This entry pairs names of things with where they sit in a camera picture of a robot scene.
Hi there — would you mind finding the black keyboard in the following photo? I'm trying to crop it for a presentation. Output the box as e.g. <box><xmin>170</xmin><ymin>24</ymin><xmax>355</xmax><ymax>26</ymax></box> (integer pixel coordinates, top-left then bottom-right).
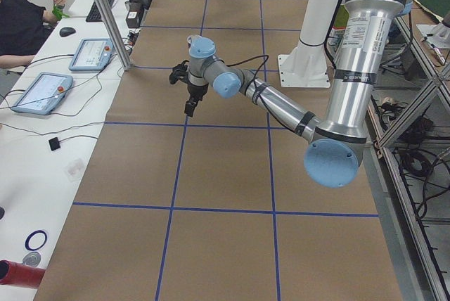
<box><xmin>85</xmin><ymin>0</ymin><xmax>118</xmax><ymax>23</ymax></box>

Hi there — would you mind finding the black computer mouse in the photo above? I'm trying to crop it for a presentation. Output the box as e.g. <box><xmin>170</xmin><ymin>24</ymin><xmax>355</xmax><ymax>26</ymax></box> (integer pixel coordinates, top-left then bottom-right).
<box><xmin>59</xmin><ymin>27</ymin><xmax>76</xmax><ymax>37</ymax></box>

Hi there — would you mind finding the black box with label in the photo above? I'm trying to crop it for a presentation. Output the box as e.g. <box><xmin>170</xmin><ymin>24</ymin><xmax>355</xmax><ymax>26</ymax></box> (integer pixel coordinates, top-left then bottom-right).
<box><xmin>126</xmin><ymin>0</ymin><xmax>152</xmax><ymax>29</ymax></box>

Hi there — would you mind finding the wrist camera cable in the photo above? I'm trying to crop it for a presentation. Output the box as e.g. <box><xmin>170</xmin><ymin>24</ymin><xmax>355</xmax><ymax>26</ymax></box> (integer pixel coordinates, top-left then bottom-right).
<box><xmin>224</xmin><ymin>54</ymin><xmax>270</xmax><ymax>77</ymax></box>

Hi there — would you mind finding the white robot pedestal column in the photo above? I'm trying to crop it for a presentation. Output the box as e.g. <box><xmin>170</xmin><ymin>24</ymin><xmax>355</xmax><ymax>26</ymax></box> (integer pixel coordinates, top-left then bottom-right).
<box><xmin>278</xmin><ymin>0</ymin><xmax>340</xmax><ymax>88</ymax></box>

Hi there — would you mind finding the aluminium frame post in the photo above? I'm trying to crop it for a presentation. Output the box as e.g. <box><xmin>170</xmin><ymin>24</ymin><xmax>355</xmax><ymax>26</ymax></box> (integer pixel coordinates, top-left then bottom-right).
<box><xmin>94</xmin><ymin>0</ymin><xmax>131</xmax><ymax>71</ymax></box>

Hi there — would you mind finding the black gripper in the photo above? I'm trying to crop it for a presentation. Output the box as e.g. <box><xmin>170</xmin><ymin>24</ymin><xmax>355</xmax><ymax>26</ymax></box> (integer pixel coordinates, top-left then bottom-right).
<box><xmin>184</xmin><ymin>82</ymin><xmax>209</xmax><ymax>117</ymax></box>

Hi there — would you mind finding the person in black shirt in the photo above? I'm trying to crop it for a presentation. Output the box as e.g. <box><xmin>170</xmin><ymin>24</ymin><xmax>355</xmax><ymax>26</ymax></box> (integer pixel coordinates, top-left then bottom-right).
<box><xmin>1</xmin><ymin>0</ymin><xmax>65</xmax><ymax>69</ymax></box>

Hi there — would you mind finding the near teach pendant tablet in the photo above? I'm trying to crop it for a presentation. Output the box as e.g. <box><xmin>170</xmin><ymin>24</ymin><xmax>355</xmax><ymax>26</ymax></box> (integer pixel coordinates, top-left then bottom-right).
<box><xmin>11</xmin><ymin>72</ymin><xmax>73</xmax><ymax>115</ymax></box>

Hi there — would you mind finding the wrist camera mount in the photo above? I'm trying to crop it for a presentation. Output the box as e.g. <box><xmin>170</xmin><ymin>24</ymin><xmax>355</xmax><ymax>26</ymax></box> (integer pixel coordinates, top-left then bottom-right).
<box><xmin>169</xmin><ymin>60</ymin><xmax>188</xmax><ymax>84</ymax></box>

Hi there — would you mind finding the aluminium side frame rack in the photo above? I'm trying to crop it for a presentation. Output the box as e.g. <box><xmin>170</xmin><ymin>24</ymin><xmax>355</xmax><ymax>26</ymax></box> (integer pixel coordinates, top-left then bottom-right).
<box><xmin>368</xmin><ymin>9</ymin><xmax>449</xmax><ymax>300</ymax></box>

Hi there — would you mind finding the red fire extinguisher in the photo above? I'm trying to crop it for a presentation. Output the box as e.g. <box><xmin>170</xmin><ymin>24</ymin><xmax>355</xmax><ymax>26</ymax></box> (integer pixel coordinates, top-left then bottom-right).
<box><xmin>1</xmin><ymin>260</ymin><xmax>46</xmax><ymax>289</ymax></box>

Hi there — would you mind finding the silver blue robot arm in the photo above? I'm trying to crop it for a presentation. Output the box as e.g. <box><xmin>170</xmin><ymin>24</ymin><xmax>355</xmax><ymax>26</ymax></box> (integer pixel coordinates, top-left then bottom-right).
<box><xmin>188</xmin><ymin>0</ymin><xmax>406</xmax><ymax>188</ymax></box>

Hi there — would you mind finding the small black square pad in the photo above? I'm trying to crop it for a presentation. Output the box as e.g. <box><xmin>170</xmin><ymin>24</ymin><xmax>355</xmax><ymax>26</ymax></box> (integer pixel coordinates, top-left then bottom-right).
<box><xmin>49</xmin><ymin>137</ymin><xmax>60</xmax><ymax>151</ymax></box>

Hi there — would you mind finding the far teach pendant tablet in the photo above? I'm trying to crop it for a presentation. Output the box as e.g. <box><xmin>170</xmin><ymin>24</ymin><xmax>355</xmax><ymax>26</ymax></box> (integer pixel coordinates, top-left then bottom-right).
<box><xmin>68</xmin><ymin>38</ymin><xmax>115</xmax><ymax>72</ymax></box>

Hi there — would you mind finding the teach pendant tablet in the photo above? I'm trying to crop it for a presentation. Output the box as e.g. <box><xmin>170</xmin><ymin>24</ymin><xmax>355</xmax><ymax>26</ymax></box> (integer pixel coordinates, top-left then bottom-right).
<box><xmin>11</xmin><ymin>72</ymin><xmax>73</xmax><ymax>115</ymax></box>
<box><xmin>68</xmin><ymin>38</ymin><xmax>115</xmax><ymax>72</ymax></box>

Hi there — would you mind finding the blue rubber ring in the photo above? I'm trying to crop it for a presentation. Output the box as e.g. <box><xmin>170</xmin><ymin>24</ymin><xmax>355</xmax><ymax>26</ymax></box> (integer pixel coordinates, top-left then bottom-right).
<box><xmin>25</xmin><ymin>230</ymin><xmax>48</xmax><ymax>250</ymax></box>

